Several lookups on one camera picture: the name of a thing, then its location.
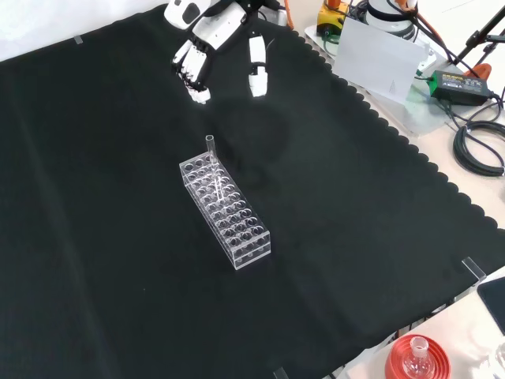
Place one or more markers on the pale metal base plate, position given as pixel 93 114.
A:
pixel 418 114

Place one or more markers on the round-bottom glass flask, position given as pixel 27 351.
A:
pixel 418 363

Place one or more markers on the clear glass test tube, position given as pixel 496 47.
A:
pixel 210 148

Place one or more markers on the black power adapter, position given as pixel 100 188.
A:
pixel 457 88

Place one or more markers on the clear plastic test tube rack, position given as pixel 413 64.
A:
pixel 244 252

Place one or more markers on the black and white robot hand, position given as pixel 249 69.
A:
pixel 217 27

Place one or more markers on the black tripod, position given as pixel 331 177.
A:
pixel 473 39

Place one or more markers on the pale board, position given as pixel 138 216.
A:
pixel 375 59

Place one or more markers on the dark tablet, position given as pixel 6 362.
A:
pixel 495 300

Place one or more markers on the yellow stop button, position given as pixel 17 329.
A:
pixel 329 17

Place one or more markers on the black bench cloth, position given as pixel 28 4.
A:
pixel 118 197

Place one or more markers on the clear cloth clip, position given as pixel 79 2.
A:
pixel 279 373
pixel 473 269
pixel 78 40

